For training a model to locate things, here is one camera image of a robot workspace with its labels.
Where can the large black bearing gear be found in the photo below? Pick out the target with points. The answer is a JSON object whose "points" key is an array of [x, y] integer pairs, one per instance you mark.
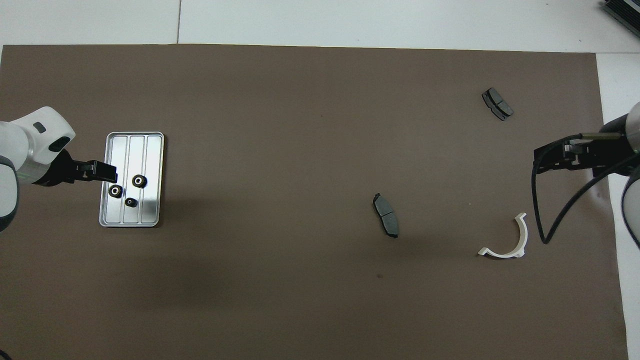
{"points": [[116, 191], [139, 181]]}

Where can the black ribbed device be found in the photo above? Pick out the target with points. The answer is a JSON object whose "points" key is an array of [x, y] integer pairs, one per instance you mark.
{"points": [[627, 12]]}

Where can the white curved plastic bracket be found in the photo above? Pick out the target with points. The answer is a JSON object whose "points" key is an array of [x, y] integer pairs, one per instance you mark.
{"points": [[524, 237]]}

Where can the brown paper table mat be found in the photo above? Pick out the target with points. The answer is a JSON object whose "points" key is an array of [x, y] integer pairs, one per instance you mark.
{"points": [[300, 125]]}

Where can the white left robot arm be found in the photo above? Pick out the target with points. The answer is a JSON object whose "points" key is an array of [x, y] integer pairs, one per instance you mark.
{"points": [[20, 145]]}

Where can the short grey brake pad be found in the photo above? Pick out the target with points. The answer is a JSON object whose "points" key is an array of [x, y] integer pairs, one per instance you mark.
{"points": [[500, 106]]}

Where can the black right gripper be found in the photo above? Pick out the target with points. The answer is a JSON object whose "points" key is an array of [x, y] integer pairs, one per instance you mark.
{"points": [[607, 150]]}

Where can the long grey brake pad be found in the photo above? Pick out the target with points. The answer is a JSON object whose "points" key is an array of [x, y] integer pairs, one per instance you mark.
{"points": [[385, 212]]}

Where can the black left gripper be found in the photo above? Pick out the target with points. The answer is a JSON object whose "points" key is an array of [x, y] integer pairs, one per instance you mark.
{"points": [[57, 172]]}

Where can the silver metal tray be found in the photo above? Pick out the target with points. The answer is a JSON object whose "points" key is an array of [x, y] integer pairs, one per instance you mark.
{"points": [[150, 165]]}

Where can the small black bearing gear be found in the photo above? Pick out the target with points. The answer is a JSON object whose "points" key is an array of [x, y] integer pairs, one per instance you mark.
{"points": [[131, 202]]}

